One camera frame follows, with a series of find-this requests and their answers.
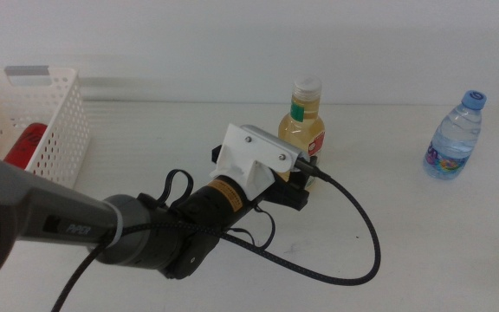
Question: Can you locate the yellow juice bottle white cap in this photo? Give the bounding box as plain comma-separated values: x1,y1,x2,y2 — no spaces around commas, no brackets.
277,76,327,192

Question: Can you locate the water bottle blue cap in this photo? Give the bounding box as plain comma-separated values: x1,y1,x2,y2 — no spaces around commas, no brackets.
422,89,488,181

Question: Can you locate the red soda can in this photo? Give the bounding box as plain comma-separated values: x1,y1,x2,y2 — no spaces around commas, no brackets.
3,122,49,171

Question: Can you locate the white perforated plastic basket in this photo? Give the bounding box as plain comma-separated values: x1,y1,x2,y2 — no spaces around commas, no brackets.
0,65,91,190

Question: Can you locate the thin black cable loop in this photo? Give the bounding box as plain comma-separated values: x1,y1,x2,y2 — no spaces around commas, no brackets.
156,168,195,211
225,205,276,251

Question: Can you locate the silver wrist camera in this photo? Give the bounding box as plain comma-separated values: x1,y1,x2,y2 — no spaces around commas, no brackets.
239,124,307,173

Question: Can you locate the black braided cable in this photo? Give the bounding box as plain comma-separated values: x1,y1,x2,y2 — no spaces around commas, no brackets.
49,158,383,312

